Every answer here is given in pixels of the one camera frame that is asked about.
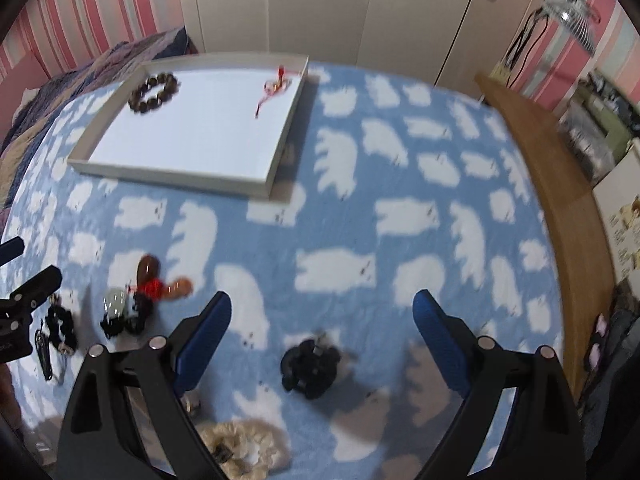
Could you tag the clear shade lamp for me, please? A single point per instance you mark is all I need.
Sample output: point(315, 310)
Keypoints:
point(570, 15)

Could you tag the cream wardrobe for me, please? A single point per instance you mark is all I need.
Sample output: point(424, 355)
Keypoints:
point(325, 10)

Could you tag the black hair claw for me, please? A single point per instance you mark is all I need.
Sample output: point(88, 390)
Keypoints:
point(307, 367)

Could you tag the wooden bed frame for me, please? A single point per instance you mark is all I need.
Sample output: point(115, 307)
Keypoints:
point(560, 200)

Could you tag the blue polar bear blanket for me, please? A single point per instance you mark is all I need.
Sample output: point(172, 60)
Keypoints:
point(350, 210)

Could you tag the white bear print box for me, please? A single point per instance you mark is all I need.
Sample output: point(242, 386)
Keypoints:
point(620, 220)

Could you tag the black scrunchie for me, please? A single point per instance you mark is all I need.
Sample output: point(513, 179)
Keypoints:
point(62, 325)

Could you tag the clear plastic bag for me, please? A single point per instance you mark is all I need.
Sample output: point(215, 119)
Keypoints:
point(582, 145)

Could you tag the green storage box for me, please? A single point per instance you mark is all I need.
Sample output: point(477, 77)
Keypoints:
point(607, 120)

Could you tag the beige fluffy scrunchie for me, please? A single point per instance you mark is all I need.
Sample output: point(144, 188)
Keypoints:
point(250, 440)

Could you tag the white tray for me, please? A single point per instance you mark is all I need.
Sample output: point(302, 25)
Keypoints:
point(200, 125)

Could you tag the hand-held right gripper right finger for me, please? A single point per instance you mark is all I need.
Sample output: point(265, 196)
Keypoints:
point(437, 335)

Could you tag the dark clothes pile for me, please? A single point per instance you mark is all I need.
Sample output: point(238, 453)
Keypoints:
point(615, 375)

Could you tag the patchwork quilt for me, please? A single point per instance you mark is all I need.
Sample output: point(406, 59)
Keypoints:
point(30, 125)

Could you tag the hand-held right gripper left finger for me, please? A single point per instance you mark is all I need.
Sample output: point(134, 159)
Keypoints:
point(207, 330)

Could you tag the brown and red hair clip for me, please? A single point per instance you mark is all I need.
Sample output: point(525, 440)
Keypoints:
point(147, 267)

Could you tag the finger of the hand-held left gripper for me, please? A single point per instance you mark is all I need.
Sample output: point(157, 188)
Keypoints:
point(11, 250)
point(37, 285)

